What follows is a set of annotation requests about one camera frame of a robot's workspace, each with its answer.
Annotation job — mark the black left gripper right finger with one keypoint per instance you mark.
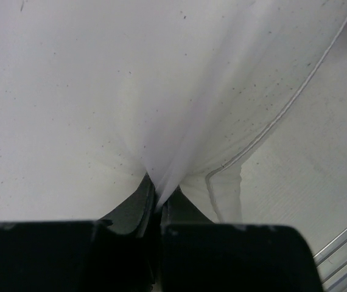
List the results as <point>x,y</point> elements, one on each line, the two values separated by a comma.
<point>199,255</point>

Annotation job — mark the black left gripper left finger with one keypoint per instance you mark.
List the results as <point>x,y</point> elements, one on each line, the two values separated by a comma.
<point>108,254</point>

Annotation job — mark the white pillow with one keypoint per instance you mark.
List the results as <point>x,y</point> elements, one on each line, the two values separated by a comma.
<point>96,94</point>

